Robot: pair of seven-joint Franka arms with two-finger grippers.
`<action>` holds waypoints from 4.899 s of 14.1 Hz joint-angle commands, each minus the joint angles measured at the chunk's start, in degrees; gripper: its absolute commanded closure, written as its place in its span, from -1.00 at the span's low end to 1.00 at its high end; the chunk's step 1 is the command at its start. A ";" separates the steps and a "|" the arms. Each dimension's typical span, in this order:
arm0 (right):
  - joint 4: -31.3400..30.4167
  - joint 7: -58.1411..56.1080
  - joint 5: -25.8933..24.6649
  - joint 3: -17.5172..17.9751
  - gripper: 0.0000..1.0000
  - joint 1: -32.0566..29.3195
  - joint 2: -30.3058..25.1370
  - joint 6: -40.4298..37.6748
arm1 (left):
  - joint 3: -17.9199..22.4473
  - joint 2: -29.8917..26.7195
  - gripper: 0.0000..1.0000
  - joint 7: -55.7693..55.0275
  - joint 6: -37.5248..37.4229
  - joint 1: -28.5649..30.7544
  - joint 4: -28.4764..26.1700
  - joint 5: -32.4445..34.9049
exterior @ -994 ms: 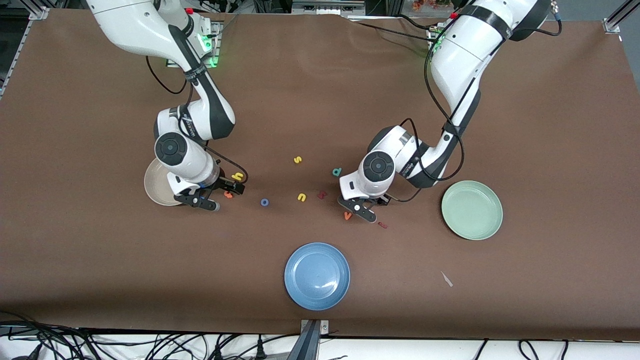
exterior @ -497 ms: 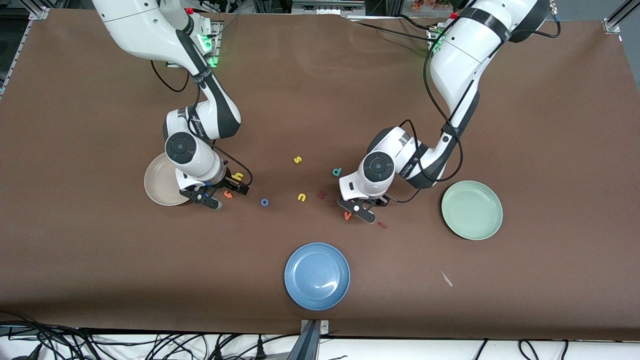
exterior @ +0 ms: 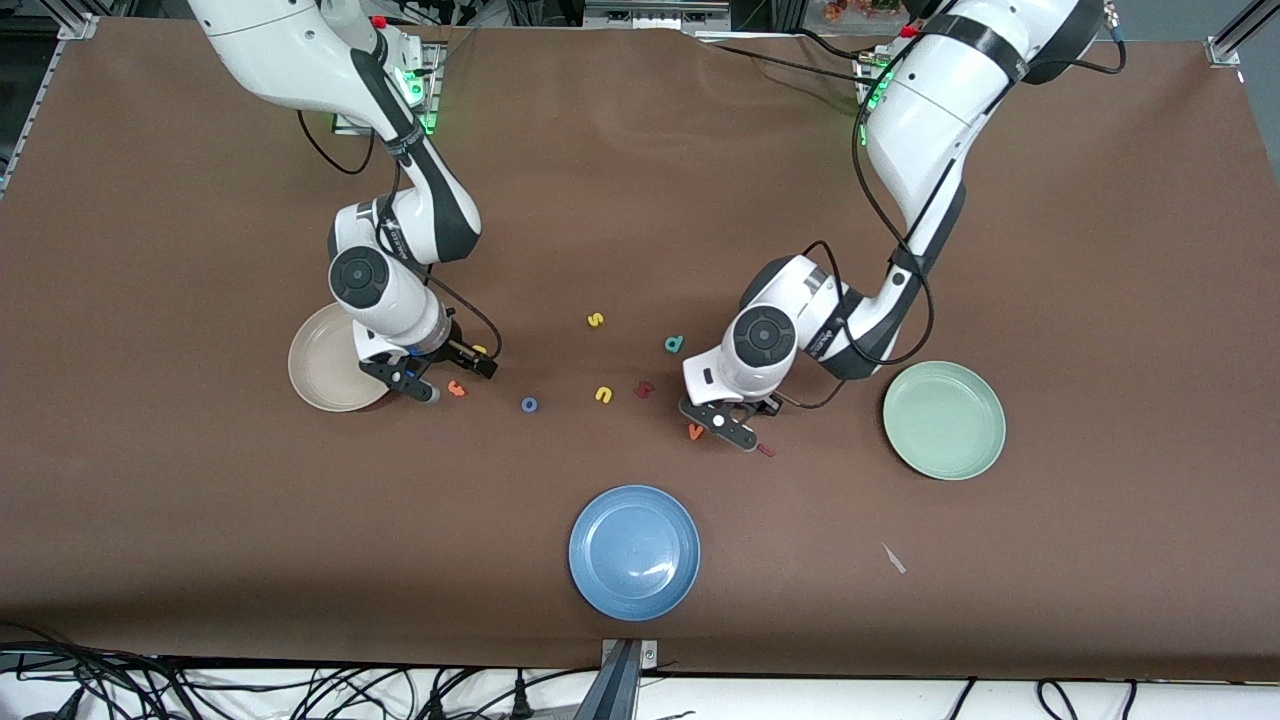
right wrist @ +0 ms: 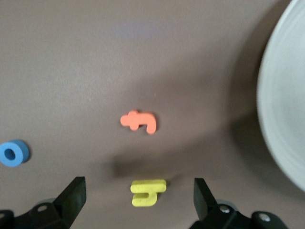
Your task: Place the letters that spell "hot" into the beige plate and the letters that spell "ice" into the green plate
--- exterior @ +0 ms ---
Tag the beige brown plate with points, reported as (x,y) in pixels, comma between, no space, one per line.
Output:
(320,370)

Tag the brown table cover sheet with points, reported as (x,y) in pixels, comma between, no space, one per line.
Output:
(640,220)

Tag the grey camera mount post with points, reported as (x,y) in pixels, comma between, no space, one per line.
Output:
(628,655)

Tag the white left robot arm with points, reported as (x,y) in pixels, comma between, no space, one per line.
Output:
(930,120)

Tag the blue plate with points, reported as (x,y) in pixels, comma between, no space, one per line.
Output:
(634,552)

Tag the aluminium corner profile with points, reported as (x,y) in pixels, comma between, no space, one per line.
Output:
(75,28)
(1225,45)

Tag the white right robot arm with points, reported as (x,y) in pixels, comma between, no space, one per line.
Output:
(280,50)

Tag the light green plate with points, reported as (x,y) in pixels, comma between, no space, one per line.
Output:
(944,420)

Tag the orange flower bunch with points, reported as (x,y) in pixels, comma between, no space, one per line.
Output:
(850,10)

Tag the silver aluminium frame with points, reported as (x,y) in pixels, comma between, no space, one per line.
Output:
(650,15)

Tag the white paper scrap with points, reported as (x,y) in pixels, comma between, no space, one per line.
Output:
(893,558)

